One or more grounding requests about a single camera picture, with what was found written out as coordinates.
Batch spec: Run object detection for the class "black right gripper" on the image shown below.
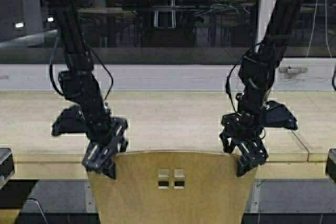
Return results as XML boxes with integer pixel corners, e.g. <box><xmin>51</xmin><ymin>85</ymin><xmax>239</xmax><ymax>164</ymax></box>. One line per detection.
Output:
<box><xmin>219</xmin><ymin>113</ymin><xmax>269</xmax><ymax>177</ymax></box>

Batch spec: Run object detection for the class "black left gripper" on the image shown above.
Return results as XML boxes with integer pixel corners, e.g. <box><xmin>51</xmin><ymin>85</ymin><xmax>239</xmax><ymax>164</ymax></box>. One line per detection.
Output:
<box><xmin>82</xmin><ymin>117</ymin><xmax>129</xmax><ymax>179</ymax></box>

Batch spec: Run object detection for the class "yellow wooden chair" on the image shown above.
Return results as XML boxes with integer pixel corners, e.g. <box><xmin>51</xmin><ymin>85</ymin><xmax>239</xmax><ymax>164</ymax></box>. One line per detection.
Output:
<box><xmin>88</xmin><ymin>151</ymin><xmax>257</xmax><ymax>223</ymax></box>
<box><xmin>1</xmin><ymin>179</ymin><xmax>50</xmax><ymax>223</ymax></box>

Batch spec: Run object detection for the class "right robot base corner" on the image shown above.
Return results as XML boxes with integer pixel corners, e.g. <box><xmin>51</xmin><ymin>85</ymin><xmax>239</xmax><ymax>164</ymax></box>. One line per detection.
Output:
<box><xmin>325</xmin><ymin>148</ymin><xmax>336</xmax><ymax>183</ymax></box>

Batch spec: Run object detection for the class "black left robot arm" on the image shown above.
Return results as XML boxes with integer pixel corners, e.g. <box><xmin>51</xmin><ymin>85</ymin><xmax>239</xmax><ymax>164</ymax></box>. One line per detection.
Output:
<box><xmin>42</xmin><ymin>0</ymin><xmax>128</xmax><ymax>179</ymax></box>

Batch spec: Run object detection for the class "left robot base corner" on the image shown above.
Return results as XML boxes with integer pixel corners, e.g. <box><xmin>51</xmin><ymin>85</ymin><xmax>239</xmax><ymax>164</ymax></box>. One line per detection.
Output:
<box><xmin>1</xmin><ymin>148</ymin><xmax>15</xmax><ymax>186</ymax></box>

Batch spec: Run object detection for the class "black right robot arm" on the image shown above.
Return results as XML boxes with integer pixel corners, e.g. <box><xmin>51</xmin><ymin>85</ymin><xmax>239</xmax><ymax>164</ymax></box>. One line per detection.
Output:
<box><xmin>219</xmin><ymin>0</ymin><xmax>304</xmax><ymax>177</ymax></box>

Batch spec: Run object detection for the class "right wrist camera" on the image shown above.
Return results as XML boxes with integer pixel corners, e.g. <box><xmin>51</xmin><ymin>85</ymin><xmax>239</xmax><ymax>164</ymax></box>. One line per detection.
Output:
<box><xmin>260</xmin><ymin>100</ymin><xmax>298</xmax><ymax>131</ymax></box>

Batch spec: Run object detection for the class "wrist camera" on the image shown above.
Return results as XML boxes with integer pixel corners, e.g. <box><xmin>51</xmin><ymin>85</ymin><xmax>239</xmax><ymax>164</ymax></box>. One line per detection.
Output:
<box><xmin>260</xmin><ymin>100</ymin><xmax>298</xmax><ymax>131</ymax></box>
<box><xmin>51</xmin><ymin>105</ymin><xmax>88</xmax><ymax>137</ymax></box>

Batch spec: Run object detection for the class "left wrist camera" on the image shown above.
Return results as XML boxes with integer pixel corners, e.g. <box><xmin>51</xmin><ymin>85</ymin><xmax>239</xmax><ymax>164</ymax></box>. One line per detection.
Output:
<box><xmin>51</xmin><ymin>105</ymin><xmax>88</xmax><ymax>137</ymax></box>

